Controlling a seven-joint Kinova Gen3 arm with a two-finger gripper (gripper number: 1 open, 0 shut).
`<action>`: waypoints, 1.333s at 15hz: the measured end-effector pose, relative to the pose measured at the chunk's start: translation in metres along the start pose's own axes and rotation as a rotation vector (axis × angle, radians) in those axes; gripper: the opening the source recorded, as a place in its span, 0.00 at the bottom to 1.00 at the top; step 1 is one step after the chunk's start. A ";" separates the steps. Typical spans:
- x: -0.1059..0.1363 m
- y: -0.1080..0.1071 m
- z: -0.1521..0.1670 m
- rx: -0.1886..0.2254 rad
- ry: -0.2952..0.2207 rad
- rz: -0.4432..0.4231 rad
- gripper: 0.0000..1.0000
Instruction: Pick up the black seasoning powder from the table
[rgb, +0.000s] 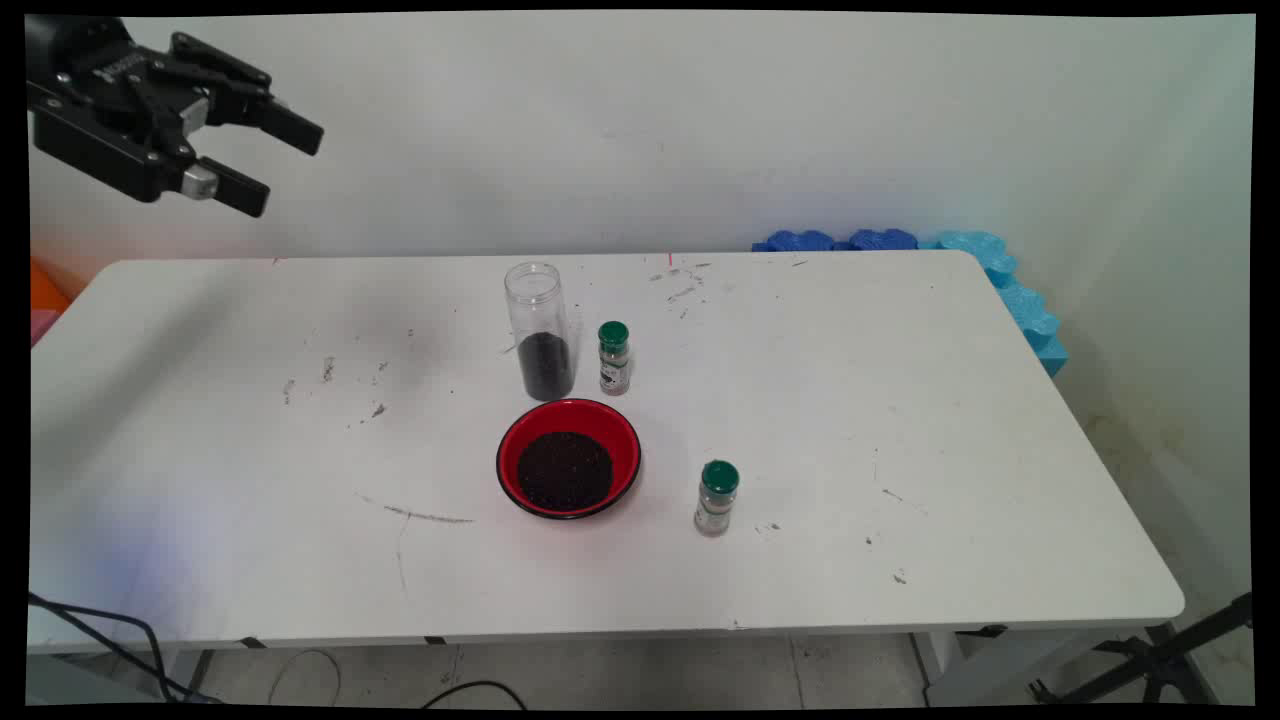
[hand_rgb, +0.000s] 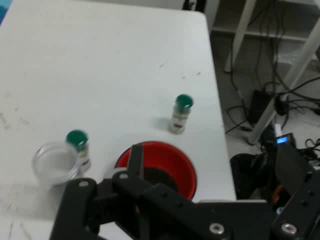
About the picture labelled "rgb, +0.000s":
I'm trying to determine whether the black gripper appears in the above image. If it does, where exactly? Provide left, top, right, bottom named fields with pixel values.
left=25, top=15, right=324, bottom=219

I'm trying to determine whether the clear jar with black seeds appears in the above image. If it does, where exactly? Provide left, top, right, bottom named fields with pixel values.
left=503, top=262, right=579, bottom=403

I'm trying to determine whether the orange box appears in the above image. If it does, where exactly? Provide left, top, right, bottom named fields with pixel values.
left=30, top=258, right=73, bottom=316

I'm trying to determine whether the green-capped spice bottle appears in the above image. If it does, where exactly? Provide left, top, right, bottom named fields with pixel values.
left=693, top=460, right=741, bottom=538
left=597, top=321, right=632, bottom=397

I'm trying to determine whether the red bowl with black seeds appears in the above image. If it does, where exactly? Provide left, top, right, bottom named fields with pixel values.
left=495, top=398, right=643, bottom=521

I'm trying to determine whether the light blue foam mat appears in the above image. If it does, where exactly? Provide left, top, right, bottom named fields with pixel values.
left=920, top=230, right=1069, bottom=379

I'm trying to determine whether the white table leg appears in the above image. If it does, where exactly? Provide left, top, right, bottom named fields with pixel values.
left=915, top=630, right=1181, bottom=706

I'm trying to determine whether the black tripod stand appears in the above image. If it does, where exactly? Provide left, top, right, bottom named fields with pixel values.
left=1030, top=592, right=1253, bottom=706

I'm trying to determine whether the black cable by table leg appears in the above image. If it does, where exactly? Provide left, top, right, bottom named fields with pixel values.
left=28, top=592, right=216, bottom=704

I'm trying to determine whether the thin grey floor cable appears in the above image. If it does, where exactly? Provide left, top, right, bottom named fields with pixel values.
left=268, top=650, right=341, bottom=706

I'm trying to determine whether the black floor cable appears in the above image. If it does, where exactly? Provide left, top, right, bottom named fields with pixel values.
left=420, top=680, right=528, bottom=711

